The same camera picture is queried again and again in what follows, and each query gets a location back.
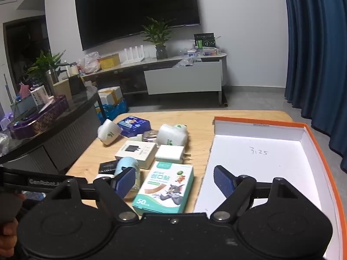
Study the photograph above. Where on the blue tin box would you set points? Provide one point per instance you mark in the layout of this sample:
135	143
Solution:
132	124

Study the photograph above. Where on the black wall television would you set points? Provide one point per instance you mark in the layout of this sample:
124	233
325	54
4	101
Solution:
135	5

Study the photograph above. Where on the potted plant in dark pot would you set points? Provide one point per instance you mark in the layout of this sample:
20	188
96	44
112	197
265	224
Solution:
158	32

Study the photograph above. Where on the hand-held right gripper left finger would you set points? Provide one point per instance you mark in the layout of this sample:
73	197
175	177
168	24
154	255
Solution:
126	181

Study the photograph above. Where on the light blue round container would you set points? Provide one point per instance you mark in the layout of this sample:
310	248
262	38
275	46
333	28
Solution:
126	163

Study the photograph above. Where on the person's left hand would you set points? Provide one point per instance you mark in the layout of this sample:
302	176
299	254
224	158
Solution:
8	228

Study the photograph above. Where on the pile of small boxes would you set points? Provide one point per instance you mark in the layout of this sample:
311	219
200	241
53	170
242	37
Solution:
200	52

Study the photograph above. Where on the clear plastic bags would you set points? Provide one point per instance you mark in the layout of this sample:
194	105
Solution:
187	62

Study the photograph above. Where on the black and green box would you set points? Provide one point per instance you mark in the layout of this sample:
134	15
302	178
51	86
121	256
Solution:
204	41

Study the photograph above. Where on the white charger packaging box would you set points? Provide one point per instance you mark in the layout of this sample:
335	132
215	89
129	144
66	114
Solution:
135	154

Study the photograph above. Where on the white drawer front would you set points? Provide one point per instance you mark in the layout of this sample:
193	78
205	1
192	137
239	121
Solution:
184	78

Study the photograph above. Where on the leafy green potted plant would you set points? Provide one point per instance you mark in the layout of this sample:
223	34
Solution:
46	62

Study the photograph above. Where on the small white printed box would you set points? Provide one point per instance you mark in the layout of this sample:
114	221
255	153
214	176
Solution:
39	95

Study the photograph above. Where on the white and red plastic bag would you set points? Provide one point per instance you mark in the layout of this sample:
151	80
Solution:
89	62

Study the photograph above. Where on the dark glass coffee table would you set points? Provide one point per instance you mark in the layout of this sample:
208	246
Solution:
67	135

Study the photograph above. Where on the grey television stand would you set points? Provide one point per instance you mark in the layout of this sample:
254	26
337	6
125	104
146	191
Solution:
162	61

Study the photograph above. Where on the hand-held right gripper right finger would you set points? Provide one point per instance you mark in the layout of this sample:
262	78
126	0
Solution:
223	180

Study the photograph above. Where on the orange-edged white tray box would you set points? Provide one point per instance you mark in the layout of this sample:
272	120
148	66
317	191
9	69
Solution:
257	168

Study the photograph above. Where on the white and yellow cardboard box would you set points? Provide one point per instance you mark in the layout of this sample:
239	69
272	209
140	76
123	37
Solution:
109	95

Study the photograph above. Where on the white cup-shaped plug-in heater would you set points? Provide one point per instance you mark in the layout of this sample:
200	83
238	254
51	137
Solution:
108	132

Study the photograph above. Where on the small black box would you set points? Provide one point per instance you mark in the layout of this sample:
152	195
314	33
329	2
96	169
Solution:
108	166

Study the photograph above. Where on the tan cylinder container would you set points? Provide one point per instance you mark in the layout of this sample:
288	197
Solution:
61	90

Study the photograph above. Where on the white charger plug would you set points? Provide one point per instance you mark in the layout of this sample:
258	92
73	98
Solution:
169	153

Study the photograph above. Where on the blue plastic bag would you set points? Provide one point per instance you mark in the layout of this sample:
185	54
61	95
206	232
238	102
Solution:
113	112

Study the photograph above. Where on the blue curtain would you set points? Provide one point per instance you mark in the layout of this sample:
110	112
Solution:
311	59

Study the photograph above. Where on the clear liquid bottle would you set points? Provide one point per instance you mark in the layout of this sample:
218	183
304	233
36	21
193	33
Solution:
149	136

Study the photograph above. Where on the teal bandage box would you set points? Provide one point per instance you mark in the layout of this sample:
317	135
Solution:
162	189

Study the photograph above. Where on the purple patterned tin box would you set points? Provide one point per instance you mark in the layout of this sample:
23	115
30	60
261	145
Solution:
40	122

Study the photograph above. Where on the white router with antennas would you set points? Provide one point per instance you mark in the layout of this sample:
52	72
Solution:
132	57

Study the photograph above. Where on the steel thermos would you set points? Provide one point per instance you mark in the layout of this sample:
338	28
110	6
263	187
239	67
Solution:
51	82

